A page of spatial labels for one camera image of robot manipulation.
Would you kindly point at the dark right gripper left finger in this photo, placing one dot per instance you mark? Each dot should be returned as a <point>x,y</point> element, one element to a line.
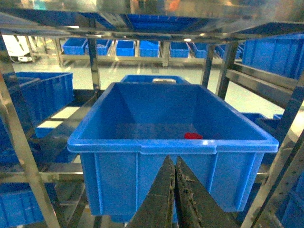
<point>156,211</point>

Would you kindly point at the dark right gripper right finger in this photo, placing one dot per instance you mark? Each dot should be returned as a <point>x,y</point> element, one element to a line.
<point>195,207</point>

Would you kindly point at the red one-stud toy block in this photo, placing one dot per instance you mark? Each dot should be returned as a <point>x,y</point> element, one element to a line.
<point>193,136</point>

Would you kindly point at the large blue plastic bin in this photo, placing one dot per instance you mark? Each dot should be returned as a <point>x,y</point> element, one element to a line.
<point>126,135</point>

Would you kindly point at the blue bin lower left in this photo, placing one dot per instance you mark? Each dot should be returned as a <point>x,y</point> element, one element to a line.
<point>18,205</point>

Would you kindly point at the blue bin upper left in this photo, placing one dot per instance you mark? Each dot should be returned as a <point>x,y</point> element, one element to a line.
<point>36,97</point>

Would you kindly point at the stainless steel rack frame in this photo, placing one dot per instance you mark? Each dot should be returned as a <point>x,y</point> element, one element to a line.
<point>272,102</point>

